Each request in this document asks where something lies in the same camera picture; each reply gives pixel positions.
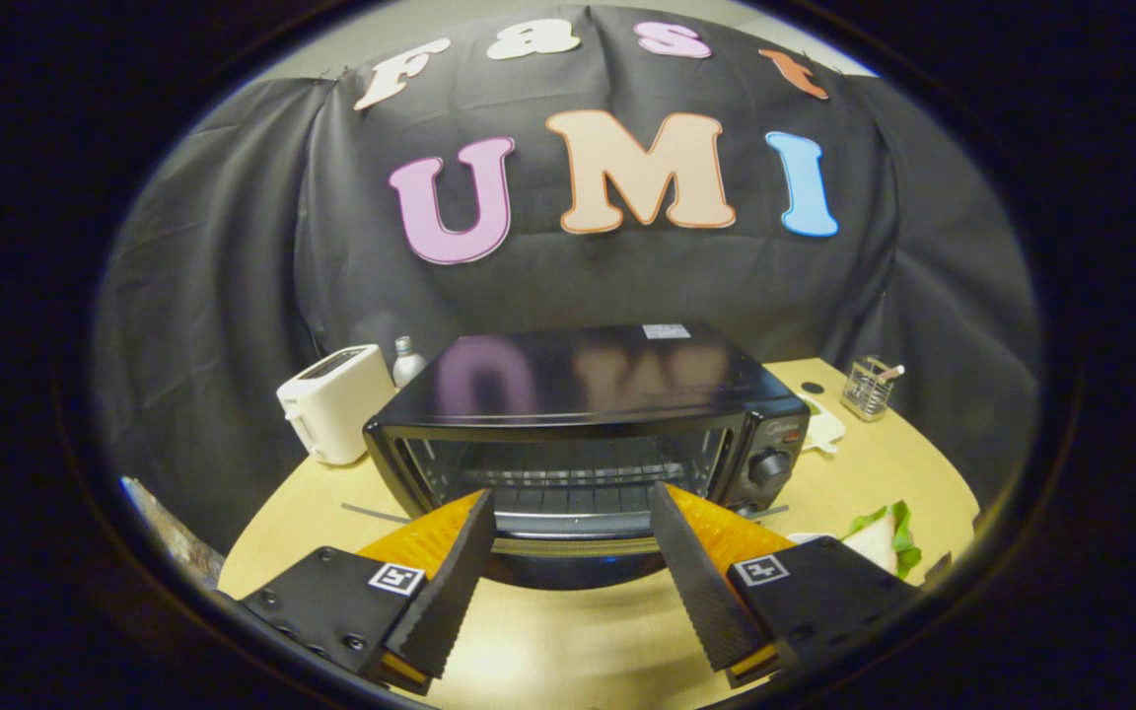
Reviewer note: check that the grey tape strip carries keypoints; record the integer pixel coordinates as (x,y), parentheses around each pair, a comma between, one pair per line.
(770,512)
(376,513)

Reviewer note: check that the silver bottle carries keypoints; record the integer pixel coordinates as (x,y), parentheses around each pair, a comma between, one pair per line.
(407,367)

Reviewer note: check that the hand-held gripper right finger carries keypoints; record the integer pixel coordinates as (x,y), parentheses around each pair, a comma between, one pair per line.
(696,582)

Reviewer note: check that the black toaster oven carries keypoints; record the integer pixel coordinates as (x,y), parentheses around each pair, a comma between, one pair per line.
(588,380)

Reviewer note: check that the black backdrop cloth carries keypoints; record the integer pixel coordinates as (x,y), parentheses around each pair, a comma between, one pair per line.
(627,286)

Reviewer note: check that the white divided dish with beans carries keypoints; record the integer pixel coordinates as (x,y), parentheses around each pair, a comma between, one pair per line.
(822,428)

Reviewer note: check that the crumpled grey paper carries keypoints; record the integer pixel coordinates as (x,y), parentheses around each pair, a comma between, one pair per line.
(174,537)

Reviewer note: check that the sandwich with lettuce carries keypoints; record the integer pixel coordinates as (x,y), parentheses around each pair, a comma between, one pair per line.
(874,542)

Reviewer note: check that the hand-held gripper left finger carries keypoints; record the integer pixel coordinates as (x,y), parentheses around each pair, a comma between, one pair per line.
(450,592)

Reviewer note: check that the white pop-up toaster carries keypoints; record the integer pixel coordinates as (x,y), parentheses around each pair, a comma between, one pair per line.
(336,404)

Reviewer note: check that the white ribbed tray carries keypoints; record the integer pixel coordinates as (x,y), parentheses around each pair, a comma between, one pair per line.
(810,537)

